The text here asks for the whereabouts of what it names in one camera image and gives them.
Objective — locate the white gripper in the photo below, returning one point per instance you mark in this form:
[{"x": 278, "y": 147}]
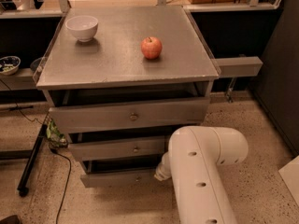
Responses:
[{"x": 162, "y": 173}]

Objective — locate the grey bottom drawer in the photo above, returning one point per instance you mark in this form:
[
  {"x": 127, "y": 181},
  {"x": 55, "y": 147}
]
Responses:
[{"x": 112, "y": 173}]

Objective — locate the grey drawer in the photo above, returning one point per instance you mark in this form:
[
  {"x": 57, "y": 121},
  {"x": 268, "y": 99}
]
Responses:
[
  {"x": 109, "y": 117},
  {"x": 114, "y": 149},
  {"x": 112, "y": 173}
]

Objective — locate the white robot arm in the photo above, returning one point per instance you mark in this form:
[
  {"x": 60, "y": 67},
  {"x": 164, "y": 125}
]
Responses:
[{"x": 191, "y": 162}]

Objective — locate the grey top drawer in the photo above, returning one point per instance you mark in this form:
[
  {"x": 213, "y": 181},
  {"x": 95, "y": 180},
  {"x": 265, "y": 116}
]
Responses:
[{"x": 109, "y": 117}]

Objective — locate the grey middle drawer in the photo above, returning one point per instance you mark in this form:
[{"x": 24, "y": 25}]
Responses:
[{"x": 114, "y": 149}]

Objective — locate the grey drawer cabinet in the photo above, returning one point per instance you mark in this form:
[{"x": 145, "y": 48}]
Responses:
[{"x": 111, "y": 68}]

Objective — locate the green snack bag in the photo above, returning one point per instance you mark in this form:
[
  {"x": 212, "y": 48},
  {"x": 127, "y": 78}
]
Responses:
[{"x": 56, "y": 138}]

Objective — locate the white floor panel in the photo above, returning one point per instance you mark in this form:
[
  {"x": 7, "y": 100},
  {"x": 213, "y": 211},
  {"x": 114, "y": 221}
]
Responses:
[{"x": 290, "y": 176}]

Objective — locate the red apple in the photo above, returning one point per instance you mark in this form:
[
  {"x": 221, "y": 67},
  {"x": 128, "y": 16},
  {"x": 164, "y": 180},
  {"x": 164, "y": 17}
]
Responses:
[{"x": 151, "y": 47}]

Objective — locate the grey side shelf beam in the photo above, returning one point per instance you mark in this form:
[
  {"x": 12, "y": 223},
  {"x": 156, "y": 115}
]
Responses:
[{"x": 239, "y": 66}]

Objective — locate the black metal bar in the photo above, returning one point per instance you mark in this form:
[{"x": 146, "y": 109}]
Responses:
[{"x": 22, "y": 189}]

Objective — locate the white ceramic bowl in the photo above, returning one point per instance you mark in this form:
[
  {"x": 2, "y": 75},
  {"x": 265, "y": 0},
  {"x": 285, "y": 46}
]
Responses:
[{"x": 83, "y": 28}]

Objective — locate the patterned small bowl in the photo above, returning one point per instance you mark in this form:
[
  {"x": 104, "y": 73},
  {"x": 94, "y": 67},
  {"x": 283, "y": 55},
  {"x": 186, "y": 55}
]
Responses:
[{"x": 9, "y": 65}]

